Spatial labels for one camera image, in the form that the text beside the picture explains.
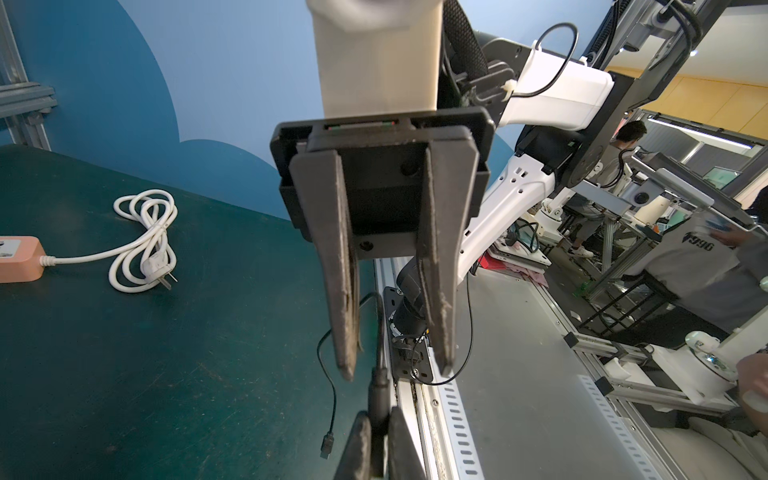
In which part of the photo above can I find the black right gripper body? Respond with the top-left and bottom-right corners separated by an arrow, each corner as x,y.
270,107 -> 495,258

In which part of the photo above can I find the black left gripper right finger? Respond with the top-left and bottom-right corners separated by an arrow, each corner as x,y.
387,407 -> 426,480

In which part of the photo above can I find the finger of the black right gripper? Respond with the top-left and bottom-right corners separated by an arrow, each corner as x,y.
289,150 -> 360,381
416,139 -> 478,375

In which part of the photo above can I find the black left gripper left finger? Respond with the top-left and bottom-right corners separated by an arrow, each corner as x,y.
334,411 -> 372,480

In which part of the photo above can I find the black usb cable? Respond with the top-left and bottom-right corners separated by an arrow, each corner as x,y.
316,290 -> 394,460

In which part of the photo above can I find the orange power strip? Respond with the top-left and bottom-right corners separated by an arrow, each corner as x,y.
0,236 -> 45,284

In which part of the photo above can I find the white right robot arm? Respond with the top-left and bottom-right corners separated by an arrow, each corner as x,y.
270,1 -> 727,380

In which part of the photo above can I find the person in grey shirt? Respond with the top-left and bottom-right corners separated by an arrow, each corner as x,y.
610,189 -> 767,349

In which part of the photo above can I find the slotted aluminium base rail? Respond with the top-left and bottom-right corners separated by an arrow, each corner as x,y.
393,269 -> 682,479

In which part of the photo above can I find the white power strip cable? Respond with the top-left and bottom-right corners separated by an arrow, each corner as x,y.
39,188 -> 180,295

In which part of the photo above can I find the aluminium frame post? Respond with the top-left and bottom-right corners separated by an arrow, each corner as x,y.
1,2 -> 58,151

